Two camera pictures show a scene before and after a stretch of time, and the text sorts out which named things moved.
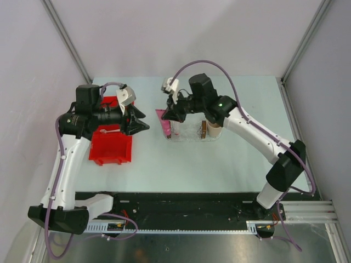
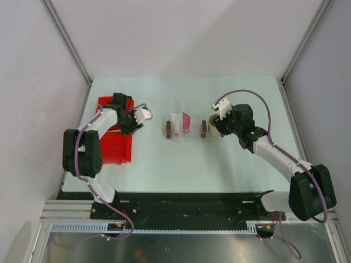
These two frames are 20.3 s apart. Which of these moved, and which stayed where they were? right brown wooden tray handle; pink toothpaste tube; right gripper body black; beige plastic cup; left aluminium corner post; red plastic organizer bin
Moved: pink toothpaste tube; right gripper body black
Stayed: right brown wooden tray handle; beige plastic cup; left aluminium corner post; red plastic organizer bin
